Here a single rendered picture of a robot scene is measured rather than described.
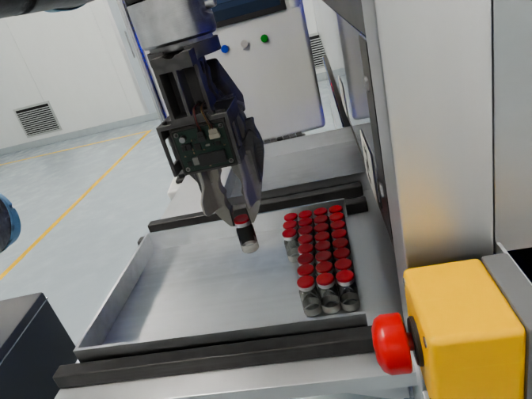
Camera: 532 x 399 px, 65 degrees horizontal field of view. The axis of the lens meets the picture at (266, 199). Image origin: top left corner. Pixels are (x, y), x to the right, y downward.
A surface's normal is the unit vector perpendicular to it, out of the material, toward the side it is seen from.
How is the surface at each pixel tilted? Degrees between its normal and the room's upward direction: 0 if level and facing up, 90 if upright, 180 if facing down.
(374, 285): 0
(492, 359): 90
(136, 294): 0
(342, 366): 0
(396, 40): 90
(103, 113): 90
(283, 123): 90
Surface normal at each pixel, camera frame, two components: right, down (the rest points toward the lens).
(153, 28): -0.29, 0.49
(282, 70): 0.04, 0.44
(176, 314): -0.24, -0.87
